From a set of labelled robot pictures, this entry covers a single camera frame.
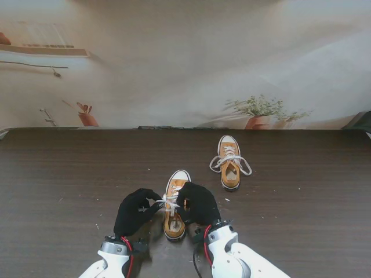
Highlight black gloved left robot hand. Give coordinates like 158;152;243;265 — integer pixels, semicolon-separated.
113;188;165;238

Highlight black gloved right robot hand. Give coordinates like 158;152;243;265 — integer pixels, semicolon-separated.
176;181;221;226

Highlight yellow canvas sneaker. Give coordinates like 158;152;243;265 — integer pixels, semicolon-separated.
217;134;241;192
163;169;192;243

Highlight green plant in terracotta pot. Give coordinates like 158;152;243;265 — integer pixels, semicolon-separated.
224;95;314;130

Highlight terracotta pot with wooden utensils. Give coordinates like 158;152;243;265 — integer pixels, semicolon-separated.
62;100;100;127

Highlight metal tap fixture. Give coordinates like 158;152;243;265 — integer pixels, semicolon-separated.
39;107;58;127

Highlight red and black arm cables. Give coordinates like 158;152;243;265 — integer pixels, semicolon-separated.
120;236;150;278
192;224;214;278

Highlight metal wall rail with hook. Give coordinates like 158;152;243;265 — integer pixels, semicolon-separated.
0;60;70;79

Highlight wooden wall shelf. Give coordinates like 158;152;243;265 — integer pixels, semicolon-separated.
0;43;90;58

